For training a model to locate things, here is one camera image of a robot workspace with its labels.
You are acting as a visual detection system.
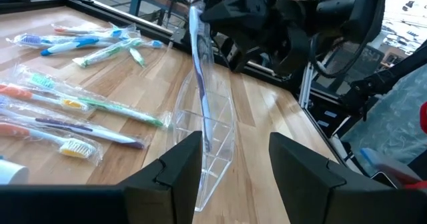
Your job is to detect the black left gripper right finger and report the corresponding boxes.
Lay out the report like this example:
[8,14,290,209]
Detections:
[268,132,427,224]

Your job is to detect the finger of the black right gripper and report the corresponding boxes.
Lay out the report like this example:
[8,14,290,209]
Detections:
[199,0,270,31]
[220,33,268,74]

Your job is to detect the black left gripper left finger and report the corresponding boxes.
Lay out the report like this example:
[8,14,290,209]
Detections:
[0,131,203,224]

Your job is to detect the purple white toothbrush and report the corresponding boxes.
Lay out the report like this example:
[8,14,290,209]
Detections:
[188,2,216,153]
[0,99,153,151]

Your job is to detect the green white toothbrush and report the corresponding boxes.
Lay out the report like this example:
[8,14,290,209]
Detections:
[72,37,145,69]
[128,46,147,69]
[13,65,173,129]

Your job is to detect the blue and red object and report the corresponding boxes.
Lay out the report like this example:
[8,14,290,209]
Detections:
[360,147,427,190]

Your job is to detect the clear acrylic organizer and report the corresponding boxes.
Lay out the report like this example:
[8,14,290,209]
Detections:
[171,69,238,213]

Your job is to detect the translucent plastic cover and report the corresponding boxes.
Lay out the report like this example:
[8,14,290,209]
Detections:
[340,63,427,177]

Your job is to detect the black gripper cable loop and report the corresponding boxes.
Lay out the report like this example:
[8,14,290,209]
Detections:
[308,33,371,80]

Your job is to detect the silver metal post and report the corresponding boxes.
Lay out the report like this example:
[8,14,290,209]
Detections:
[298,63,316,110]

